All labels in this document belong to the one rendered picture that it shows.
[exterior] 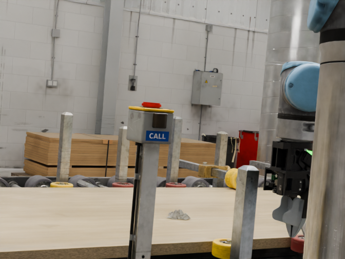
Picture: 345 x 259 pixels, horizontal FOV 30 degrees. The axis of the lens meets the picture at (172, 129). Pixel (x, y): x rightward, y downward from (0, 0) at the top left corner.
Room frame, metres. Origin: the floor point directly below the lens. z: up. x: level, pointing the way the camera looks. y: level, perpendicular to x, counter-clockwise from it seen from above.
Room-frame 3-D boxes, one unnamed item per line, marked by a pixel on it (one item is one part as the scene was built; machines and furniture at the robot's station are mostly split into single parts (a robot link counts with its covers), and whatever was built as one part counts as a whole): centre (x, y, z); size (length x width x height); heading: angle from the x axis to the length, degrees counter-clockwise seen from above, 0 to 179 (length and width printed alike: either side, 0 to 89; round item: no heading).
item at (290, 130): (1.40, -0.27, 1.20); 0.10 x 0.09 x 0.05; 31
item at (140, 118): (1.31, 0.05, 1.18); 0.07 x 0.07 x 0.08; 30
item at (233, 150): (9.49, -0.72, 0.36); 0.58 x 0.56 x 0.72; 33
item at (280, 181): (1.40, -0.26, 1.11); 0.09 x 0.08 x 0.12; 121
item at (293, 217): (1.39, -0.28, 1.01); 0.06 x 0.03 x 0.09; 121
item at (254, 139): (10.08, -1.44, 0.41); 0.76 x 0.48 x 0.81; 130
